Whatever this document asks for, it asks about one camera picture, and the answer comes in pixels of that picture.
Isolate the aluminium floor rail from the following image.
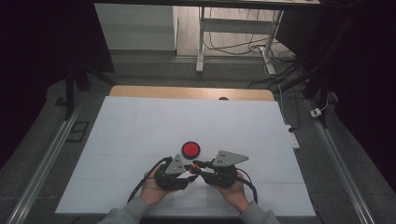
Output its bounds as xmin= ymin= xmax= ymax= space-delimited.
xmin=305 ymin=98 xmax=377 ymax=224
xmin=6 ymin=104 xmax=82 ymax=224

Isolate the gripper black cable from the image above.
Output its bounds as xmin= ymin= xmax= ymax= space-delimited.
xmin=126 ymin=156 xmax=174 ymax=204
xmin=235 ymin=167 xmax=259 ymax=205

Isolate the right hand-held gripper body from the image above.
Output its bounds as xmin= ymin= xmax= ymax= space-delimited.
xmin=202 ymin=149 xmax=250 ymax=189

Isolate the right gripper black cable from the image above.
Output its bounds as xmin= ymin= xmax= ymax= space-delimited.
xmin=235 ymin=167 xmax=259 ymax=205

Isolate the person's left hand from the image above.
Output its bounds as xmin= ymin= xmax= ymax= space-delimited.
xmin=138 ymin=169 xmax=176 ymax=207

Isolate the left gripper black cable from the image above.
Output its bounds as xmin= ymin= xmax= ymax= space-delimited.
xmin=126 ymin=156 xmax=174 ymax=204

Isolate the white desk frame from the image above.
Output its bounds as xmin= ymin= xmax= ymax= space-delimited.
xmin=195 ymin=6 xmax=286 ymax=77

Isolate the white paper sheet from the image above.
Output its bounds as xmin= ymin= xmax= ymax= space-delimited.
xmin=173 ymin=178 xmax=208 ymax=209

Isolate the person's right hand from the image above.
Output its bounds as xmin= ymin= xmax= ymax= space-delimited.
xmin=208 ymin=172 xmax=251 ymax=214

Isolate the white power strip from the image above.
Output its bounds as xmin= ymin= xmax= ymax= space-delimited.
xmin=284 ymin=124 xmax=301 ymax=150

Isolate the tangle of floor cables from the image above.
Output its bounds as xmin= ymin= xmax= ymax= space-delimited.
xmin=204 ymin=7 xmax=302 ymax=90

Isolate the large white table cover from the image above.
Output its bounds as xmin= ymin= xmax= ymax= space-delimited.
xmin=54 ymin=95 xmax=317 ymax=217

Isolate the round red ink pad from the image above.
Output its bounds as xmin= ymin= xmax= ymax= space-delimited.
xmin=181 ymin=141 xmax=202 ymax=161

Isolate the white cabinet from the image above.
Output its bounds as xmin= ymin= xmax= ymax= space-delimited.
xmin=93 ymin=3 xmax=178 ymax=51

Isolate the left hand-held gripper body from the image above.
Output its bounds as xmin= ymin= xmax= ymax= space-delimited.
xmin=153 ymin=153 xmax=191 ymax=192

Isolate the black metal stand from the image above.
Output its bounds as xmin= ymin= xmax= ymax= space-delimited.
xmin=63 ymin=57 xmax=119 ymax=121
xmin=279 ymin=0 xmax=339 ymax=129

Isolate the black floor socket frame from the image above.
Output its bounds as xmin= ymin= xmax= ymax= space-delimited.
xmin=66 ymin=120 xmax=91 ymax=144

